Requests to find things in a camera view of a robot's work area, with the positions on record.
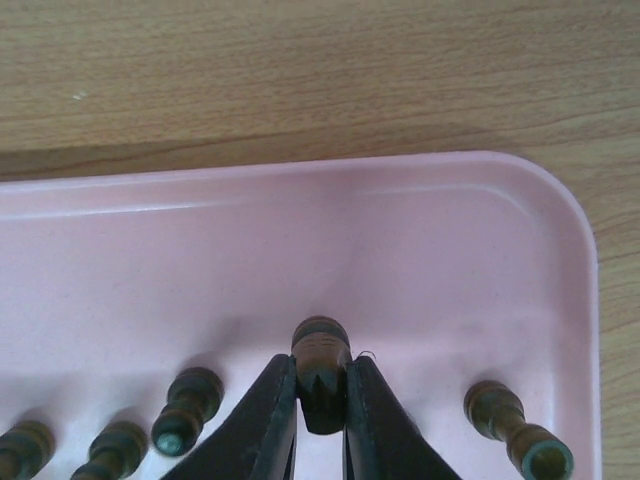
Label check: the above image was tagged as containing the dark brown rook piece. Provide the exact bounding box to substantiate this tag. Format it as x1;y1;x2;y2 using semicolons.
291;316;352;435
464;380;575;480

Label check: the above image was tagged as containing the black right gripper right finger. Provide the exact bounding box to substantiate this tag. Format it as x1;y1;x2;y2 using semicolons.
343;357;459;480

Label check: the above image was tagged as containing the dark brown pawn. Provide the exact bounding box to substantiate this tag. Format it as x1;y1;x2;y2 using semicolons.
1;420;56;480
151;367;224;457
70;421;148;480

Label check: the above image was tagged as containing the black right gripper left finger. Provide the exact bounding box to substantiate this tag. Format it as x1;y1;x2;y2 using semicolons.
163;354;297;480

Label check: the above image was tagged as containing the pink plastic tray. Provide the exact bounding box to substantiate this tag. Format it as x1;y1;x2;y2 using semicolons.
1;152;603;479

